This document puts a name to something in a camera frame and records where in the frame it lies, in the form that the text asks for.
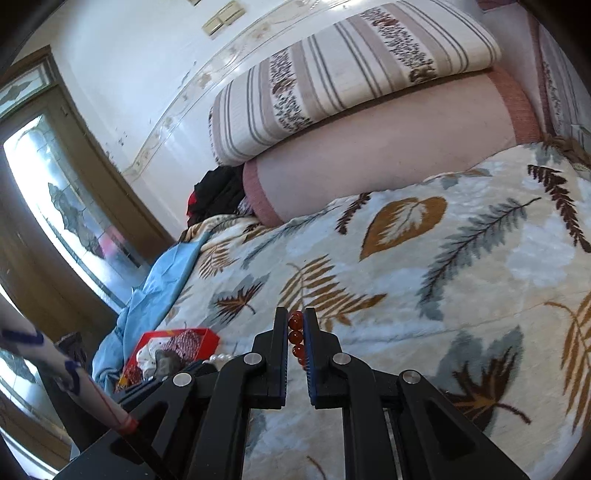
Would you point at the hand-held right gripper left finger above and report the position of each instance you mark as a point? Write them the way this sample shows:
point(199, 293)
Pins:
point(285, 355)

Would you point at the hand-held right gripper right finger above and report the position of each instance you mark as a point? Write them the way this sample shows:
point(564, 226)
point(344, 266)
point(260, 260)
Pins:
point(309, 364)

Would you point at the red box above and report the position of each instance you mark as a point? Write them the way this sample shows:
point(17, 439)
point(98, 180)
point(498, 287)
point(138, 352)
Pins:
point(210, 339)

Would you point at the person's white patterned sleeved forearm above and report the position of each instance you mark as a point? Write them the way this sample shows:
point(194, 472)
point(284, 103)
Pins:
point(55, 360)

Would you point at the leaf print blanket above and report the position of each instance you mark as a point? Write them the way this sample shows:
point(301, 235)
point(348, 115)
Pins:
point(415, 286)

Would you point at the white fluffy hair accessory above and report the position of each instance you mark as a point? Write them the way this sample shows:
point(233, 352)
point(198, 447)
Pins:
point(147, 356)

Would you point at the light blue cloth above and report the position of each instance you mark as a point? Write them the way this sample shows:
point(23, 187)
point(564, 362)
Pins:
point(161, 286)

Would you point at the pile of dark clothes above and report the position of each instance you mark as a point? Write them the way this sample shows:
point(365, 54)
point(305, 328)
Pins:
point(219, 194)

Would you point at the pink bolster pillow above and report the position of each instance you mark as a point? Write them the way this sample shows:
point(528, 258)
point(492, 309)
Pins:
point(378, 152)

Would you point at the wooden door with glass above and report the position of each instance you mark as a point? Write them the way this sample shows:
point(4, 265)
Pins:
point(69, 207)

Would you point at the striped beige pillow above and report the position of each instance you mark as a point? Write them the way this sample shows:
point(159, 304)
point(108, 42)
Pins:
point(351, 69)

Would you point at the striped floral pillow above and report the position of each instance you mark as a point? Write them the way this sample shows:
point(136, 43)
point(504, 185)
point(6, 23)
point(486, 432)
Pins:
point(563, 78)

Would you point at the beige wall switch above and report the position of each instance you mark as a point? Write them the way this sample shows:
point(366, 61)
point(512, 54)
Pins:
point(224, 24)

